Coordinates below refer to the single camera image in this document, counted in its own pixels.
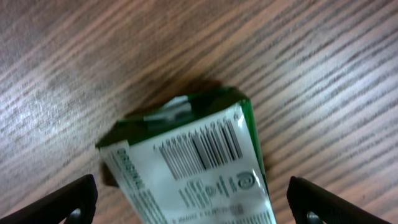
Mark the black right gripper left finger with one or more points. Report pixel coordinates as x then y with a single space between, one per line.
73 203

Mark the green white soap packet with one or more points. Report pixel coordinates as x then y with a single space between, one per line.
196 159

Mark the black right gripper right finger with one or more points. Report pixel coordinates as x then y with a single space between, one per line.
310 203

